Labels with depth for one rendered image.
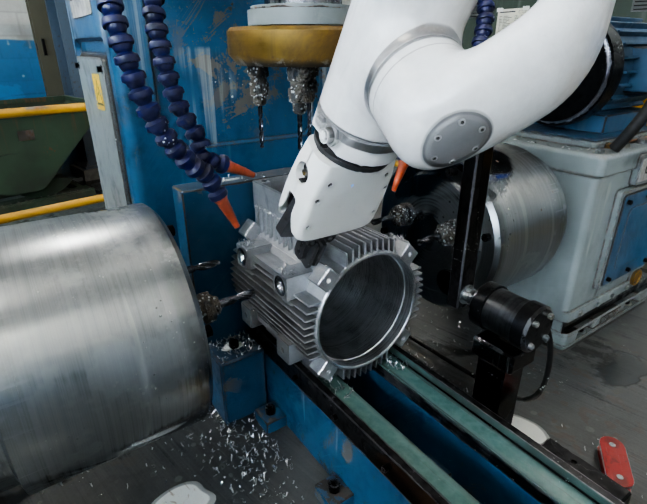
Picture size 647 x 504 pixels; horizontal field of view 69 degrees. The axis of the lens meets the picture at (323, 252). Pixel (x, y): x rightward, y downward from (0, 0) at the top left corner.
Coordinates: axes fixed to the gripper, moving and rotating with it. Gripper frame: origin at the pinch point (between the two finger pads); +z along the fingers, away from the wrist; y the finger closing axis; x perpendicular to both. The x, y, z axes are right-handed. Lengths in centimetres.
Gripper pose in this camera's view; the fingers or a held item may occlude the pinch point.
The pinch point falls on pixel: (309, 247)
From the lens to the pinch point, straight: 54.4
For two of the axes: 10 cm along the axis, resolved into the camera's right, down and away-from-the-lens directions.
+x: -4.9, -7.4, 4.5
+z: -2.8, 6.3, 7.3
